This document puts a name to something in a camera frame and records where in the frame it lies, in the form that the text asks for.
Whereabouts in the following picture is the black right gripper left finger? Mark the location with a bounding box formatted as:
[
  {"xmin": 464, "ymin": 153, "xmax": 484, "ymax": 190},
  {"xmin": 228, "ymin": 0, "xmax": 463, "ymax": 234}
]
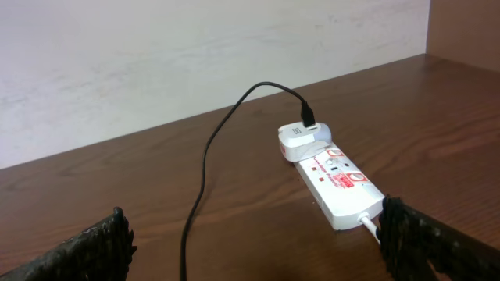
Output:
[{"xmin": 1, "ymin": 207, "xmax": 137, "ymax": 281}]

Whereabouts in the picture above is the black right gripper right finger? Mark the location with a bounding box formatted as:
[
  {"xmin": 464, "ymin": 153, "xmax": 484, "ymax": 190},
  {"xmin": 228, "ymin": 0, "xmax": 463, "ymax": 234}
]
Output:
[{"xmin": 377, "ymin": 197, "xmax": 499, "ymax": 280}]

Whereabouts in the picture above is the white power strip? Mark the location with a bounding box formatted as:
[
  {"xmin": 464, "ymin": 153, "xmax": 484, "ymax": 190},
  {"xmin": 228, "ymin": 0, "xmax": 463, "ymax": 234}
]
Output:
[{"xmin": 295, "ymin": 144, "xmax": 384, "ymax": 230}]

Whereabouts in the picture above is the black USB charging cable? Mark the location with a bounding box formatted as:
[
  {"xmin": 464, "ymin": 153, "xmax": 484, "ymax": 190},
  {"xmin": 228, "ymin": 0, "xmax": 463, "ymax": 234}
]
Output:
[{"xmin": 179, "ymin": 81, "xmax": 316, "ymax": 281}]

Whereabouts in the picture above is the white power strip cord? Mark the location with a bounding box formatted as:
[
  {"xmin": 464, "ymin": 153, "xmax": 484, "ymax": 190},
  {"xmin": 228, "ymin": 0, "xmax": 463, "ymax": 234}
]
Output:
[{"xmin": 358, "ymin": 212, "xmax": 382, "ymax": 245}]

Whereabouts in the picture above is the white USB wall charger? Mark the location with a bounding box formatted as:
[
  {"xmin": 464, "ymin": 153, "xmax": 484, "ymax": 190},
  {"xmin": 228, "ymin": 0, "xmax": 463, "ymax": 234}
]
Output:
[{"xmin": 278, "ymin": 122, "xmax": 332, "ymax": 162}]

